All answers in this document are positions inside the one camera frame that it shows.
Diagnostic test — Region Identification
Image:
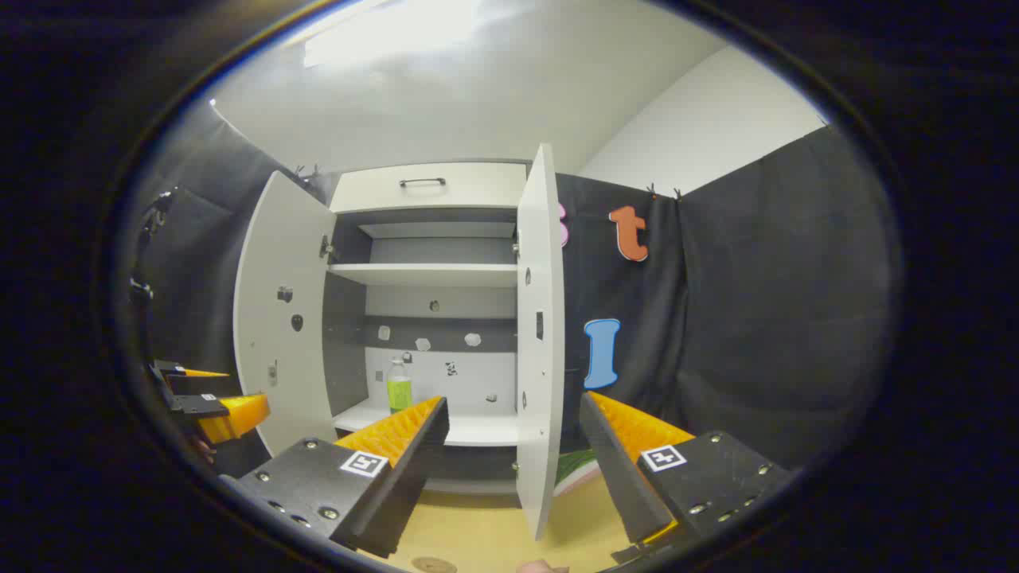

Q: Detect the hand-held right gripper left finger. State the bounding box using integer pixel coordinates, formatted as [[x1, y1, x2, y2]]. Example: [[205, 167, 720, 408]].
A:
[[217, 396, 451, 559]]

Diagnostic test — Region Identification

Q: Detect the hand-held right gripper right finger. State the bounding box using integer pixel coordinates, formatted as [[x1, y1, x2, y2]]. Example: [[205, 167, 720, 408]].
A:
[[579, 390, 793, 562]]

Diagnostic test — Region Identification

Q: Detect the green drink bottle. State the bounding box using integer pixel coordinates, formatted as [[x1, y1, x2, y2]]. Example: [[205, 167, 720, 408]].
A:
[[387, 357, 413, 415]]

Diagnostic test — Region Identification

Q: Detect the white door camera sticker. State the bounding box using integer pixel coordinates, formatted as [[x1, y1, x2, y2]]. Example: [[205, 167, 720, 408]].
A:
[[232, 170, 339, 458]]

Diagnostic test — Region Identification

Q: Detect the white door headphone sticker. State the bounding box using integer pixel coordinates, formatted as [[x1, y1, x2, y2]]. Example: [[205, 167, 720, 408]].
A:
[[515, 143, 567, 542]]

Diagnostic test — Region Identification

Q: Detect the thick white cabinet shelf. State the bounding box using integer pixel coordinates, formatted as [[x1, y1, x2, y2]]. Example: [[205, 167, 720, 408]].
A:
[[328, 263, 518, 288]]

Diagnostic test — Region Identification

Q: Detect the watermelon slice toy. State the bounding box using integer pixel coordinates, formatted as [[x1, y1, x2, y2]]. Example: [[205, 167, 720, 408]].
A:
[[553, 448, 602, 497]]

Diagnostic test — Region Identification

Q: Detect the black backdrop cloth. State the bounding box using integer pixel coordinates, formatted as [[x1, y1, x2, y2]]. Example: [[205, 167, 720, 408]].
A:
[[127, 99, 904, 478]]

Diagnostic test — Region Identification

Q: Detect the ceiling light panel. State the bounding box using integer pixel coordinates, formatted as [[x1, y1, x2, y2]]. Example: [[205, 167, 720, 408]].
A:
[[303, 0, 486, 68]]

